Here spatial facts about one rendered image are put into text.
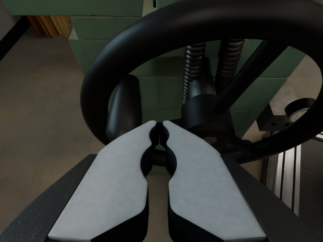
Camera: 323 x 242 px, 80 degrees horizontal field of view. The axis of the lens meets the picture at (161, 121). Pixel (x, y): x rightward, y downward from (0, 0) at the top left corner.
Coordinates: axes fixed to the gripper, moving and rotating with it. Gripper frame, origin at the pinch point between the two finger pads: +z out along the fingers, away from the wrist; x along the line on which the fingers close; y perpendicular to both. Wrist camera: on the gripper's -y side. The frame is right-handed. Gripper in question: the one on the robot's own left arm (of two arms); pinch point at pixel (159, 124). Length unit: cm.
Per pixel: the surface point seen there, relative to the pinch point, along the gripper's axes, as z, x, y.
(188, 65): 13.8, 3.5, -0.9
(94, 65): 4.8, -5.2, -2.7
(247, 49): 14.7, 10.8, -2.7
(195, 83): 13.6, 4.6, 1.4
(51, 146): 80, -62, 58
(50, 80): 124, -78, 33
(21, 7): 23.0, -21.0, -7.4
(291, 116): 27.6, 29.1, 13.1
